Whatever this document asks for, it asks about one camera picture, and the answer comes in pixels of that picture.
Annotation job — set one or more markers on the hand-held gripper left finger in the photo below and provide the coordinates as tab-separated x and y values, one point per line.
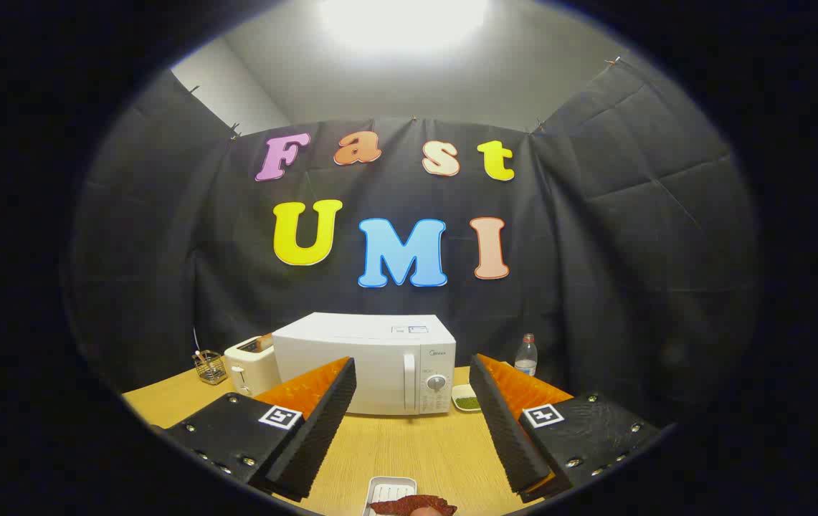
315	437

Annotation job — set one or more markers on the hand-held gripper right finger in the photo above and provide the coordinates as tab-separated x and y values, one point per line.
509	437

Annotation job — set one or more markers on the white toaster oven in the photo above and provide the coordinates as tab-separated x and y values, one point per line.
351	351

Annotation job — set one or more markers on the dark red meat slice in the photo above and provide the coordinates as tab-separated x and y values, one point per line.
408	506

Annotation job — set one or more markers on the white bread toaster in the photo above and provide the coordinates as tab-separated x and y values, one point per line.
254	369

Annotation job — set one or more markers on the white divided bean dish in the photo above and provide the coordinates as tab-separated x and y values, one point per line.
464	398

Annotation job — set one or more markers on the clear plastic water bottle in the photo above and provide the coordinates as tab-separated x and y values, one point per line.
525	357

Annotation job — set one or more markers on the white rectangular tray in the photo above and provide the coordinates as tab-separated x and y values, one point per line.
388	489

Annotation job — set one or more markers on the bread slice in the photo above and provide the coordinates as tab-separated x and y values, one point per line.
265	342

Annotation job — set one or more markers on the black backdrop cloth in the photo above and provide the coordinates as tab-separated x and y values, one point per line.
616	236

